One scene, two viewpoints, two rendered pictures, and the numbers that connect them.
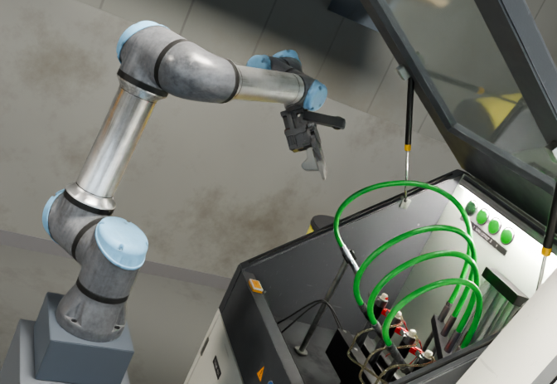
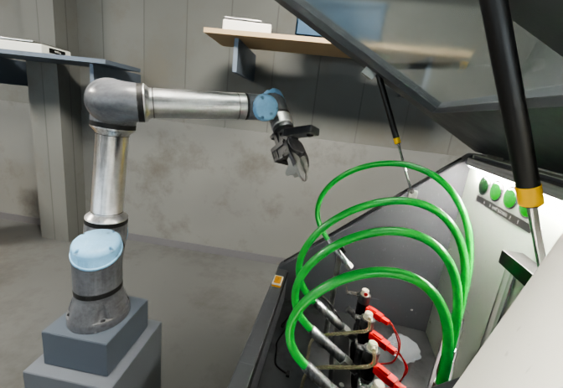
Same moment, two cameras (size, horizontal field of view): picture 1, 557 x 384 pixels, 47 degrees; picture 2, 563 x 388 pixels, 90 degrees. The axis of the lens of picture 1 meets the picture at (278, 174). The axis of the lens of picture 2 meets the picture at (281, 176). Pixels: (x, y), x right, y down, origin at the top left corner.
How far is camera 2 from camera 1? 111 cm
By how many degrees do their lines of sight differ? 33
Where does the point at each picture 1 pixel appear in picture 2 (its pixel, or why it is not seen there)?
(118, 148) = (98, 175)
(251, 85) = (167, 100)
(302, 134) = (281, 147)
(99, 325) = (80, 319)
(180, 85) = (91, 109)
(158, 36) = not seen: hidden behind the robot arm
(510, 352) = not seen: outside the picture
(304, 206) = not seen: hidden behind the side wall
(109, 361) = (90, 352)
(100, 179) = (95, 201)
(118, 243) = (75, 249)
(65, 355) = (56, 344)
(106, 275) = (74, 276)
